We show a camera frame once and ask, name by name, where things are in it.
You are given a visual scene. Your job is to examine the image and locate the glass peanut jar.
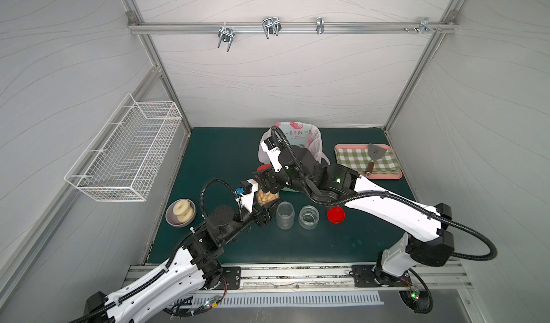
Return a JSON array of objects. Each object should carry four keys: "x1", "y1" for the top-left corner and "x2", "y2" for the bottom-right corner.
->
[{"x1": 299, "y1": 205, "x2": 319, "y2": 230}]

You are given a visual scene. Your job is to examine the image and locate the red jar lid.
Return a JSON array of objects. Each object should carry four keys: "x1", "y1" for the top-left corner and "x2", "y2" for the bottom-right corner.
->
[{"x1": 327, "y1": 206, "x2": 346, "y2": 224}]

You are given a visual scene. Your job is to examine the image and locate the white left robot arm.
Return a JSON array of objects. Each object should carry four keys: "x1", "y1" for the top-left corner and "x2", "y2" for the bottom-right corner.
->
[{"x1": 78, "y1": 179, "x2": 282, "y2": 322}]

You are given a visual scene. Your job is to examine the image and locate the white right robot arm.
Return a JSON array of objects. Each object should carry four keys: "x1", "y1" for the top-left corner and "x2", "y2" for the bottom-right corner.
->
[{"x1": 254, "y1": 126, "x2": 498, "y2": 286}]

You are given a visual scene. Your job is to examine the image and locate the pink white plastic bin bag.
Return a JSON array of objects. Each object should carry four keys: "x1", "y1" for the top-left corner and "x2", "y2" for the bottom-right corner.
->
[{"x1": 258, "y1": 121, "x2": 331, "y2": 165}]

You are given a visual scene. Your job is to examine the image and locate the green white checkered cloth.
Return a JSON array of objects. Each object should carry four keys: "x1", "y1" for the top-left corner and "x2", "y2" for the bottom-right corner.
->
[{"x1": 335, "y1": 148, "x2": 401, "y2": 175}]

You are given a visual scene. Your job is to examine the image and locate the grey bowl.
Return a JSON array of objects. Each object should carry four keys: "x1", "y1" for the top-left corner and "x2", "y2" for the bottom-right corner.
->
[{"x1": 165, "y1": 198, "x2": 197, "y2": 228}]

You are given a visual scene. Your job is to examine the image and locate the pink plastic tray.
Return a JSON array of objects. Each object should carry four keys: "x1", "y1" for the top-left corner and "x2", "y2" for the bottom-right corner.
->
[{"x1": 335, "y1": 144, "x2": 402, "y2": 180}]

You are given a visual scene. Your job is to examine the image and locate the metal hook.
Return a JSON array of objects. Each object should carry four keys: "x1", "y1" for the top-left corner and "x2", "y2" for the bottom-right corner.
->
[
  {"x1": 262, "y1": 16, "x2": 282, "y2": 39},
  {"x1": 316, "y1": 17, "x2": 325, "y2": 35},
  {"x1": 217, "y1": 26, "x2": 235, "y2": 52},
  {"x1": 404, "y1": 17, "x2": 443, "y2": 36}
]

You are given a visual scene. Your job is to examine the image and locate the aluminium crossbar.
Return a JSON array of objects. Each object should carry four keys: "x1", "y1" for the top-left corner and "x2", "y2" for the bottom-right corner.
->
[{"x1": 129, "y1": 20, "x2": 458, "y2": 35}]

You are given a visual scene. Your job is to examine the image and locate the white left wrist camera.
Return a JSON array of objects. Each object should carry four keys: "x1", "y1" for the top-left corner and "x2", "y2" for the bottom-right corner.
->
[{"x1": 236, "y1": 179, "x2": 259, "y2": 213}]

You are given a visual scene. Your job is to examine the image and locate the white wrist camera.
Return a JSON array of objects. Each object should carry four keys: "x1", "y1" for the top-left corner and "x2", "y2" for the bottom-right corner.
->
[
  {"x1": 236, "y1": 179, "x2": 259, "y2": 213},
  {"x1": 259, "y1": 137, "x2": 282, "y2": 173}
]

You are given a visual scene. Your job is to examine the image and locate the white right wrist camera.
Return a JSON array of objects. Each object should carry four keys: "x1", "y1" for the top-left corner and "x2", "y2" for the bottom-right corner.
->
[{"x1": 259, "y1": 137, "x2": 282, "y2": 173}]

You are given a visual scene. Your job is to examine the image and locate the steel spatula wooden handle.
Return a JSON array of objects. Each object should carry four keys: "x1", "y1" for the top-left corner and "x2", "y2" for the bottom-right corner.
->
[{"x1": 365, "y1": 144, "x2": 387, "y2": 178}]

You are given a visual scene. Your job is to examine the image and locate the white slotted cable duct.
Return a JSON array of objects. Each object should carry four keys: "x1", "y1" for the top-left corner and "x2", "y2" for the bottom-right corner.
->
[{"x1": 218, "y1": 291, "x2": 384, "y2": 309}]

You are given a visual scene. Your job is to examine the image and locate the white wire basket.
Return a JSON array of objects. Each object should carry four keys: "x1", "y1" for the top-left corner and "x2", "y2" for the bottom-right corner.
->
[{"x1": 64, "y1": 93, "x2": 183, "y2": 203}]

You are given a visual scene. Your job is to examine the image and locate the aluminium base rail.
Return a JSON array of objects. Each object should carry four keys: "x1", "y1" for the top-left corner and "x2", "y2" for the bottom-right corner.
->
[{"x1": 222, "y1": 260, "x2": 473, "y2": 292}]

